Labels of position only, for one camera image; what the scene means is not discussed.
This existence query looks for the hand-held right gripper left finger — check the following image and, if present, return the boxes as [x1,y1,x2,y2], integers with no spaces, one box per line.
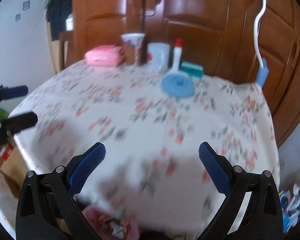
[15,142,107,240]

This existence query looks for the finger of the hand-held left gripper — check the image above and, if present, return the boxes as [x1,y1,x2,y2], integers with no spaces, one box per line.
[0,112,39,137]
[0,85,29,103]

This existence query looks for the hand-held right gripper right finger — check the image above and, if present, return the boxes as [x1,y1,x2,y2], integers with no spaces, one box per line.
[197,141,284,240]

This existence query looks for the pink plastic bag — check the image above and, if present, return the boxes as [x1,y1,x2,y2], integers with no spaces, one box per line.
[81,205,140,240]

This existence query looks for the cardboard box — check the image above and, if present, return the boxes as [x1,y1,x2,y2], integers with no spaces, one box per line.
[0,135,32,200]

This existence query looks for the wooden chair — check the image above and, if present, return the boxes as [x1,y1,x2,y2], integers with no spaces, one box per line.
[59,31,74,70]

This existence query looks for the pile of clutter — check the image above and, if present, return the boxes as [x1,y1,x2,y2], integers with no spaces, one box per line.
[277,167,300,233]

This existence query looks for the dark hanging clothes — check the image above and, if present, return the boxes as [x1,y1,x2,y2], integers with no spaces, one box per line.
[45,0,73,41]

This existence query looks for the white container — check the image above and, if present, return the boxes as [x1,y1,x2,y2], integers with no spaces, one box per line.
[65,14,74,31]

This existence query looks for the blue silicone lid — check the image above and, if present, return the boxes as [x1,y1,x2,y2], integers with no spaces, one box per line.
[161,72,195,98]

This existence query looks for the pink wet wipes pack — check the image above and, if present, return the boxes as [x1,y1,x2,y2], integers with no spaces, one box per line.
[84,44,125,67]

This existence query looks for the teal box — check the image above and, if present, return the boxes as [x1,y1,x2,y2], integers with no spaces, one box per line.
[179,61,204,78]

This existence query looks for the white bottle red cap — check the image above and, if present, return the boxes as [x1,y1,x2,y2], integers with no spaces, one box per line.
[170,39,183,73]

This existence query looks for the printed paper cup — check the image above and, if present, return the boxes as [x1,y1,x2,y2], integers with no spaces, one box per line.
[121,33,146,67]

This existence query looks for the white mug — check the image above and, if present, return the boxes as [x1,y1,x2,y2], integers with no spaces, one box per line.
[147,42,171,72]

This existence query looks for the white blue clothes hanger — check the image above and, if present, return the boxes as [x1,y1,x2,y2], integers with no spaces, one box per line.
[250,0,270,86]

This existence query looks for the wooden wardrobe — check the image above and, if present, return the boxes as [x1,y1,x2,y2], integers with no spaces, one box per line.
[72,0,300,148]

